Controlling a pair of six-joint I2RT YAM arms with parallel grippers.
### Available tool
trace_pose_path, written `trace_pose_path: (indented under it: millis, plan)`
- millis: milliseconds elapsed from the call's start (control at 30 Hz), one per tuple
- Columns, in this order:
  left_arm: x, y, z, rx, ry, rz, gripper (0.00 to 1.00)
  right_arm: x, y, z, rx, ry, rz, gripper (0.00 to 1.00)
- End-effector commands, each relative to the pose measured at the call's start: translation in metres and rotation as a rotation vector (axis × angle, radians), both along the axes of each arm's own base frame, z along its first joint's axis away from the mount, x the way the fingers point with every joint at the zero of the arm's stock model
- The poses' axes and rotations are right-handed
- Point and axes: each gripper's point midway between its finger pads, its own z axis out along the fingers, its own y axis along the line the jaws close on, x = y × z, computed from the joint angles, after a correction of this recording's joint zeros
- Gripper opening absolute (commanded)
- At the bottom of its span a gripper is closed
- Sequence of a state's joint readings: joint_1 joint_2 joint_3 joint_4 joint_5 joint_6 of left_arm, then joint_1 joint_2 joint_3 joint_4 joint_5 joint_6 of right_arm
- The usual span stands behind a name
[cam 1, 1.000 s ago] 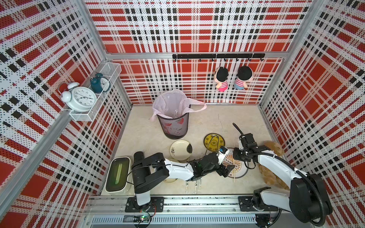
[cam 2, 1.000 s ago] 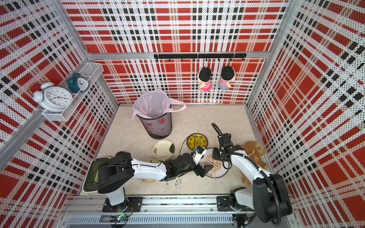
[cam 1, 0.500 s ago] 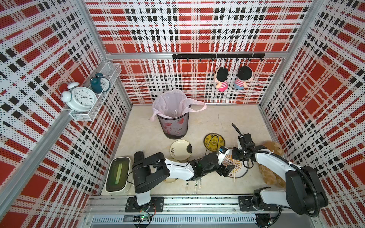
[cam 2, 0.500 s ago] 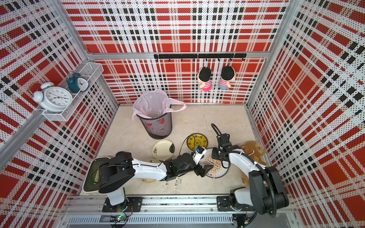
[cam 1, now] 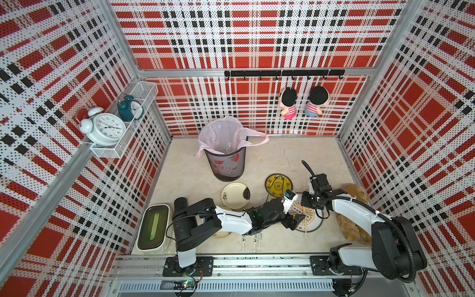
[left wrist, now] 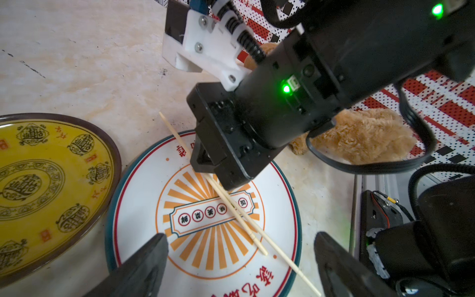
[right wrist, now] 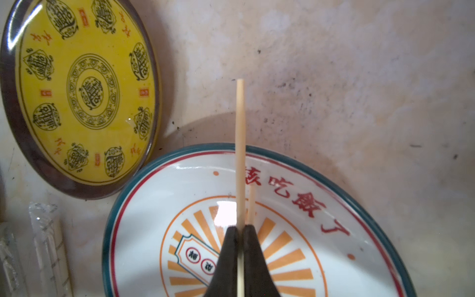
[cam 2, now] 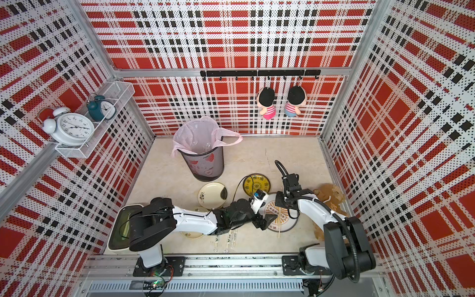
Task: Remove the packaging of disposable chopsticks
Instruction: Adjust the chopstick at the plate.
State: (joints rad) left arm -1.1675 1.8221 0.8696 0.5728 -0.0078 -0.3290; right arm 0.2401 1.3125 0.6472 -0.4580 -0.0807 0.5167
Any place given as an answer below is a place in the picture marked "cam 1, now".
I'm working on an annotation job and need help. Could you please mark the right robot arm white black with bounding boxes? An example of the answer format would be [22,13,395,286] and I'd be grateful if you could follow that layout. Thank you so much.
[301,161,428,283]

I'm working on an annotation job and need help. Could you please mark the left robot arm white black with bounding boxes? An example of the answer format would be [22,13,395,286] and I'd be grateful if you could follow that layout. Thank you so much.
[172,198,305,269]

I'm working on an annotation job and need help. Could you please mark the white plate orange sunburst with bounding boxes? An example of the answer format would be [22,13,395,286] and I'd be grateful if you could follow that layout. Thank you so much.
[289,201,324,233]

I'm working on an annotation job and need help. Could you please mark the yellow patterned plate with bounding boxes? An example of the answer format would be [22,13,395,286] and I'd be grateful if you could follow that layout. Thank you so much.
[264,173,293,198]

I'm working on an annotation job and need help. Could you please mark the cream plate with black mark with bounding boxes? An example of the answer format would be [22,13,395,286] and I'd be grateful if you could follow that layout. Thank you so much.
[221,182,251,210]

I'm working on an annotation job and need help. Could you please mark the brown teddy bear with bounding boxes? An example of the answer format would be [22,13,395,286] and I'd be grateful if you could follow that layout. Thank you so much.
[336,183,372,246]

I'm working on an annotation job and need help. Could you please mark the cream plate with flowers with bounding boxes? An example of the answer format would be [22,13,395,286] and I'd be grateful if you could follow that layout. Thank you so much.
[214,231,232,239]

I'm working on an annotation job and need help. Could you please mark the black mesh trash bin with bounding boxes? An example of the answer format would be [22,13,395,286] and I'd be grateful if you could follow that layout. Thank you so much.
[204,144,246,182]

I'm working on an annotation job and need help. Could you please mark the pink plastic bin liner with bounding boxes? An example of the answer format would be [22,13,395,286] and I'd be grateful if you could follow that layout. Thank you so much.
[194,116,269,158]

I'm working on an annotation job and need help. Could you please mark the doll with striped blue shirt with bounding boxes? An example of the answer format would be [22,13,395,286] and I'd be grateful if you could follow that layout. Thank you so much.
[304,85,330,117]

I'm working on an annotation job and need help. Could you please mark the doll with pink shirt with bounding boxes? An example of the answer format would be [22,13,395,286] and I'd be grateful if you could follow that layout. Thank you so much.
[278,87,297,120]

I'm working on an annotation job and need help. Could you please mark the green circuit board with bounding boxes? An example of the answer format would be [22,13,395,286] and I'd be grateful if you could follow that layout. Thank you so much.
[160,280,196,292]

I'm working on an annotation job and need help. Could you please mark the teal alarm clock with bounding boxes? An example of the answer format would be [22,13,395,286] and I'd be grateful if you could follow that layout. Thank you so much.
[118,95,144,122]

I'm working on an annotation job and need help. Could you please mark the white alarm clock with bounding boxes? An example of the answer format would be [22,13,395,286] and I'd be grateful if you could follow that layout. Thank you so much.
[79,107,127,147]

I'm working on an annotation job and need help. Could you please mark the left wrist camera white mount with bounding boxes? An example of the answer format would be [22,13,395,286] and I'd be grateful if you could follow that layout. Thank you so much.
[282,189,299,214]

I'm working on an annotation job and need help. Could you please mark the black wall hook rail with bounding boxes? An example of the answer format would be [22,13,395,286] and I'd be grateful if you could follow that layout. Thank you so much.
[224,69,346,78]

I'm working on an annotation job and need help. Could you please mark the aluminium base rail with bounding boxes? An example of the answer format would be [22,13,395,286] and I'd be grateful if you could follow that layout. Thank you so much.
[105,254,422,297]

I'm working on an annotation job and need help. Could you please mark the white wire wall shelf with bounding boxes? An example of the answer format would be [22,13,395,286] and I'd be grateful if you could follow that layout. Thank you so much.
[91,82,158,158]

